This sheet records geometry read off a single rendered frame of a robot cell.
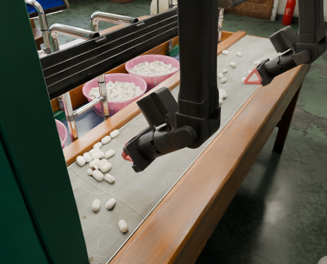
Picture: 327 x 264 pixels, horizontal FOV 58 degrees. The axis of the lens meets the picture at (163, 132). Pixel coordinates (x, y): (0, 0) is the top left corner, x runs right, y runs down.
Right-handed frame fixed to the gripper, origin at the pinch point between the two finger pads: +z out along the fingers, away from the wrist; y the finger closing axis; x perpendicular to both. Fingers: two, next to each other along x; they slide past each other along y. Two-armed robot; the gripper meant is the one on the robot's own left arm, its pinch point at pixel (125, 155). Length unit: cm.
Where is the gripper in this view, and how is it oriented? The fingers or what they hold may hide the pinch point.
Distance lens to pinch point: 72.5
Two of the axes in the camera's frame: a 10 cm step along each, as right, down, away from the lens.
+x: 5.3, 8.3, 1.6
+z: -6.5, 2.8, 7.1
